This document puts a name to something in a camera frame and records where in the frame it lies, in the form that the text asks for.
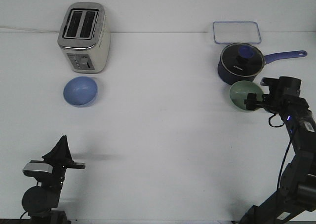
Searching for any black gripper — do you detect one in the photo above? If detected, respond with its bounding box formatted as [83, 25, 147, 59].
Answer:
[244, 76, 303, 114]
[30, 135, 85, 192]

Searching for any white toaster power cord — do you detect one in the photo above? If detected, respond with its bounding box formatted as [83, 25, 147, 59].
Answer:
[0, 24, 60, 34]

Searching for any glass pot lid blue knob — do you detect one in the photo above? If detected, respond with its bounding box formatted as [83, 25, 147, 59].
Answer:
[220, 43, 265, 77]

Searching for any clear container lid blue rim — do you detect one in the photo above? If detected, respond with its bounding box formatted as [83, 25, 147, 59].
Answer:
[212, 21, 262, 44]

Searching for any blue saucepan with handle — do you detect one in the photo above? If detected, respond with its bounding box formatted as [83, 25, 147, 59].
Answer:
[218, 50, 308, 85]

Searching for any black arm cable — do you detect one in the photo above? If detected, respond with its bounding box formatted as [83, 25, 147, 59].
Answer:
[268, 112, 297, 192]

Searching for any green bowl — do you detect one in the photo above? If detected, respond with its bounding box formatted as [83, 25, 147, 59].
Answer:
[229, 80, 264, 112]

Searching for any blue bowl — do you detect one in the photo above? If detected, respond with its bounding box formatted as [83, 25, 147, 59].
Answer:
[63, 76, 98, 107]

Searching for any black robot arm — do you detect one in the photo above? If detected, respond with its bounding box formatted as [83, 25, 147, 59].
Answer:
[22, 135, 85, 224]
[239, 76, 316, 224]

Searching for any silver two-slot toaster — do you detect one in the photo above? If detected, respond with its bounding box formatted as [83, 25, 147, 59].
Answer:
[57, 2, 111, 74]

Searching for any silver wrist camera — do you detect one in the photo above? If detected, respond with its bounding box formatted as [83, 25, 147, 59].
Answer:
[22, 162, 53, 177]

